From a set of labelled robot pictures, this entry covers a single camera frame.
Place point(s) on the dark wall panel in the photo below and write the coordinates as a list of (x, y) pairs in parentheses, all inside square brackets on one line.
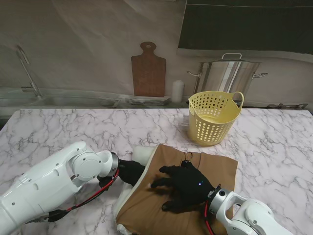
[(244, 24)]

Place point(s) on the yellow perforated laundry basket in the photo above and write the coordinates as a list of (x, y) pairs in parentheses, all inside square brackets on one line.
[(215, 122)]

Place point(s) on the steel stock pot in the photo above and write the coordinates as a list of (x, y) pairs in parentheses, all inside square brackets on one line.
[(227, 76)]

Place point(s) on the chrome faucet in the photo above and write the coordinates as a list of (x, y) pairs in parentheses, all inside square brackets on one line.
[(27, 68)]

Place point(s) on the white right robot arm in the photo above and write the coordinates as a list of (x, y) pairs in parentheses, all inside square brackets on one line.
[(244, 215)]

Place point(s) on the brown pillowcase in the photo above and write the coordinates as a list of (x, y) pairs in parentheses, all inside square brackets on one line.
[(215, 169)]

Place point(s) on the white pillow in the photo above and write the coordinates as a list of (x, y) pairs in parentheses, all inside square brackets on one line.
[(143, 153)]

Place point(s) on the stack of white plates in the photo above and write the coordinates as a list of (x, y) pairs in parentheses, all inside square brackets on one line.
[(149, 101)]

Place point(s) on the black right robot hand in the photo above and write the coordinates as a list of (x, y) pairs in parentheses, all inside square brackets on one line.
[(190, 186)]

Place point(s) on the white candle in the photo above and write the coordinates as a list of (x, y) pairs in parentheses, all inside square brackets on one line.
[(178, 91)]

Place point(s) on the brown wooden cutting board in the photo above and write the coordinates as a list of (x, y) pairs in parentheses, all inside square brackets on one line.
[(148, 73)]

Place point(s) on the black stove grate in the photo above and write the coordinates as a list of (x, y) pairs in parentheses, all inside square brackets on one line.
[(287, 105)]

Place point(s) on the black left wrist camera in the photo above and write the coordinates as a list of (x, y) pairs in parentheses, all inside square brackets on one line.
[(105, 181)]

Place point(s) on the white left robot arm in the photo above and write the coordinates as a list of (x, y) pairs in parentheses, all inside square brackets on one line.
[(49, 183)]

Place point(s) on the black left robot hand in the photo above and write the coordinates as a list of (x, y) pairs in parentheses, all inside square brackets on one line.
[(132, 171)]

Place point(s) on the steel sink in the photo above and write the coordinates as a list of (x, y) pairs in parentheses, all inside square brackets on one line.
[(61, 100)]

